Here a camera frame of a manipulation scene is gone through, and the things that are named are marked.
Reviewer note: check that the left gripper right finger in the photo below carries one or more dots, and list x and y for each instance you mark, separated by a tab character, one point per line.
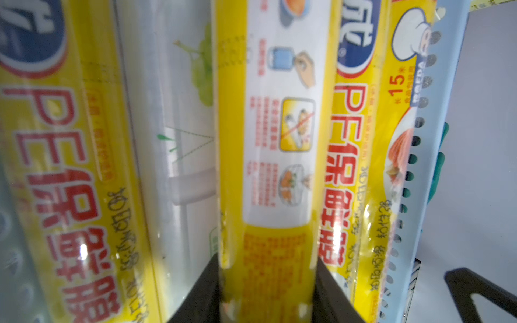
330	305

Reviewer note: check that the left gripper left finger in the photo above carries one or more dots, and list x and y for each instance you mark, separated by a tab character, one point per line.
201	305

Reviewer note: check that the green grape wrap roll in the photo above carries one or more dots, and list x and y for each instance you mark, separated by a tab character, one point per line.
167	60

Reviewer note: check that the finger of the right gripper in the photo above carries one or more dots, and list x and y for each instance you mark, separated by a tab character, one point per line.
463	284

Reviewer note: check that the light blue plastic basket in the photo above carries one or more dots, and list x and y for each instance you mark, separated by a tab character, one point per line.
450	21

